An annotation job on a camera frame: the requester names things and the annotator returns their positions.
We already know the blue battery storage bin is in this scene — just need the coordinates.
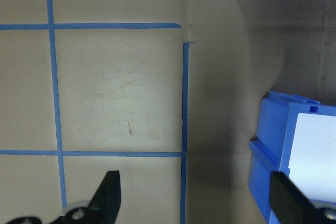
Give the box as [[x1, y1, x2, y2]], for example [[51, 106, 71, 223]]
[[248, 90, 336, 224]]

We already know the white liner sheet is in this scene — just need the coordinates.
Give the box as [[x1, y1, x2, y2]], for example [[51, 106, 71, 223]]
[[288, 113, 336, 204]]

